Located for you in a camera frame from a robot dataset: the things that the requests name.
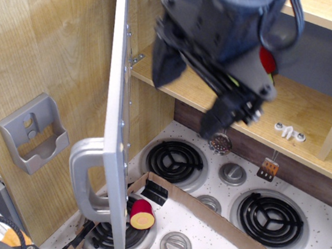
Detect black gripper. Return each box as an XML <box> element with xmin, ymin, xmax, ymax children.
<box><xmin>152</xmin><ymin>0</ymin><xmax>276</xmax><ymax>140</ymax></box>

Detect grey toy microwave door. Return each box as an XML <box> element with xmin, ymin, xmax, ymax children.
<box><xmin>69</xmin><ymin>0</ymin><xmax>131</xmax><ymax>249</ymax></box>

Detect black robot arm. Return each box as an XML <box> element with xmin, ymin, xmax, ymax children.
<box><xmin>152</xmin><ymin>0</ymin><xmax>304</xmax><ymax>140</ymax></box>

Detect green toy plate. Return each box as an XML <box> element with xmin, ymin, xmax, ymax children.
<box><xmin>227</xmin><ymin>70</ymin><xmax>274</xmax><ymax>94</ymax></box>

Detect hanging silver skimmer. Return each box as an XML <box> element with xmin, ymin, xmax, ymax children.
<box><xmin>208</xmin><ymin>132</ymin><xmax>232</xmax><ymax>156</ymax></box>

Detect back left stove burner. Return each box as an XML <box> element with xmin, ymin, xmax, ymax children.
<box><xmin>138</xmin><ymin>138</ymin><xmax>209</xmax><ymax>193</ymax></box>

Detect stove burner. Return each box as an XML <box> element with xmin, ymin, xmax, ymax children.
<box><xmin>138</xmin><ymin>138</ymin><xmax>209</xmax><ymax>193</ymax></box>
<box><xmin>82</xmin><ymin>186</ymin><xmax>162</xmax><ymax>249</ymax></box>
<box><xmin>229</xmin><ymin>189</ymin><xmax>310</xmax><ymax>249</ymax></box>

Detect red toy strawberry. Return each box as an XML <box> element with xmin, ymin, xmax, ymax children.
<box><xmin>259</xmin><ymin>47</ymin><xmax>277</xmax><ymax>74</ymax></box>

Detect back grey stove knob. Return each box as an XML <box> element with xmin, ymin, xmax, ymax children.
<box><xmin>218</xmin><ymin>163</ymin><xmax>247</xmax><ymax>186</ymax></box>

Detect grey stove knob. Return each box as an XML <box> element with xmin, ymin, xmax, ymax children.
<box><xmin>159</xmin><ymin>231</ymin><xmax>192</xmax><ymax>249</ymax></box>
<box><xmin>197</xmin><ymin>195</ymin><xmax>222</xmax><ymax>214</ymax></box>
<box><xmin>218</xmin><ymin>163</ymin><xmax>247</xmax><ymax>186</ymax></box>

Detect hanging silver spatula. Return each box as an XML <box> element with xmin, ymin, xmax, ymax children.
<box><xmin>257</xmin><ymin>150</ymin><xmax>279</xmax><ymax>182</ymax></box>

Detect brown cardboard barrier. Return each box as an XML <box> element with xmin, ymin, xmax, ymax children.
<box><xmin>70</xmin><ymin>161</ymin><xmax>266</xmax><ymax>249</ymax></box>

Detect middle grey stove knob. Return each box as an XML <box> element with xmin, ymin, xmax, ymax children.
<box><xmin>197</xmin><ymin>195</ymin><xmax>222</xmax><ymax>214</ymax></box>

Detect white door latch clip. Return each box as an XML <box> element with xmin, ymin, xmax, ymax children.
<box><xmin>274</xmin><ymin>122</ymin><xmax>306</xmax><ymax>142</ymax></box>

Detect red toy fruit half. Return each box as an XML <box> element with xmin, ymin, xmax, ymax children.
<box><xmin>130</xmin><ymin>199</ymin><xmax>156</xmax><ymax>230</ymax></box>

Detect back right stove burner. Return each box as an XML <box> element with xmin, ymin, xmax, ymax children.
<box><xmin>229</xmin><ymin>189</ymin><xmax>310</xmax><ymax>249</ymax></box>

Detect front grey stove knob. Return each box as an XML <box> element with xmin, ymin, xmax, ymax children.
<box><xmin>159</xmin><ymin>231</ymin><xmax>192</xmax><ymax>249</ymax></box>

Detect front left stove burner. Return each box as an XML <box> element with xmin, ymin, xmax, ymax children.
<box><xmin>82</xmin><ymin>186</ymin><xmax>162</xmax><ymax>249</ymax></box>

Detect grey wall phone holder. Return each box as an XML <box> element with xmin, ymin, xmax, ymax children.
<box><xmin>0</xmin><ymin>93</ymin><xmax>69</xmax><ymax>175</ymax></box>

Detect orange toy near cable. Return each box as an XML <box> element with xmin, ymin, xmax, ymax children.
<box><xmin>1</xmin><ymin>228</ymin><xmax>32</xmax><ymax>247</ymax></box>

